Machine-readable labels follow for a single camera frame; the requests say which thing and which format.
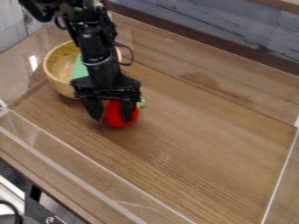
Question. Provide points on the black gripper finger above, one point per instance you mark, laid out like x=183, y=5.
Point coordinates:
x=93, y=106
x=126, y=110

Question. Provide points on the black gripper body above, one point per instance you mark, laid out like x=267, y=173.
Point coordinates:
x=106, y=83

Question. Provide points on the red plush strawberry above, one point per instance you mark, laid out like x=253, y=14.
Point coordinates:
x=113, y=114

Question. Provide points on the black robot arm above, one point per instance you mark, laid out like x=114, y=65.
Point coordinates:
x=85, y=20

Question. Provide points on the green rectangular block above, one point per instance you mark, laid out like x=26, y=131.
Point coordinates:
x=78, y=70

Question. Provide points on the wooden bowl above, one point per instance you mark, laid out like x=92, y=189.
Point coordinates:
x=58, y=67

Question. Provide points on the black equipment under table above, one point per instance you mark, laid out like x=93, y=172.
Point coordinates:
x=18, y=210

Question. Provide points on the clear acrylic tray wall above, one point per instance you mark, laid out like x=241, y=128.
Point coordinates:
x=98, y=196

